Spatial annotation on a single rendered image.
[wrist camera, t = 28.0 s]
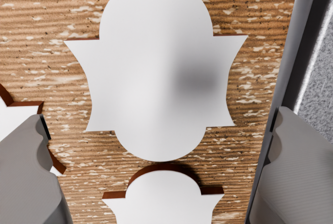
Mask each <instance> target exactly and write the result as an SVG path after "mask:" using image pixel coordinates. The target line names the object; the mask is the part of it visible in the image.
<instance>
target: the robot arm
mask: <svg viewBox="0 0 333 224"><path fill-rule="evenodd" d="M269 132H272V135H273V136H274V137H273V140H272V144H271V147H270V151H269V154H268V158H269V160H270V162H271V163H270V164H268V165H265V166H264V167H263V170H262V173H261V177H260V180H259V184H258V187H257V191H256V194H255V198H254V201H253V205H252V209H251V212H250V216H249V220H250V224H333V145H332V144H331V143H330V142H329V141H328V140H327V139H326V138H325V137H324V136H323V135H321V134H320V133H319V132H318V131H317V130H315V129H314V128H313V127H312V126H310V125H309V124H308V123H307V122H305V121H304V120H303V119H302V118H300V117H299V116H298V115H297V114H295V113H294V112H293V111H292V110H290V109H289V108H287V107H284V106H281V107H278V106H276V109H275V113H274V117H273V120H272V124H271V127H270V131H269ZM50 139H51V136H50V133H49V130H48V127H47V123H46V120H45V118H44V115H43V114H34V115H31V116H29V117H28V118H27V119H26V120H25V121H23V122H22V123H21V124H20V125H19V126H18V127H16V128H15V129H14V130H13V131H12V132H11V133H9V134H8V135H7V136H6V137H5V138H3V139H2V140H1V141H0V224H73V220H72V217H71V214H70V210H69V207H68V204H67V201H66V199H65V196H64V194H63V191H62V189H61V186H60V184H59V181H58V178H57V176H56V175H55V174H54V173H52V172H50V171H51V168H52V167H53V161H52V159H51V156H50V154H49V151H48V149H47V144H48V142H49V140H50Z"/></svg>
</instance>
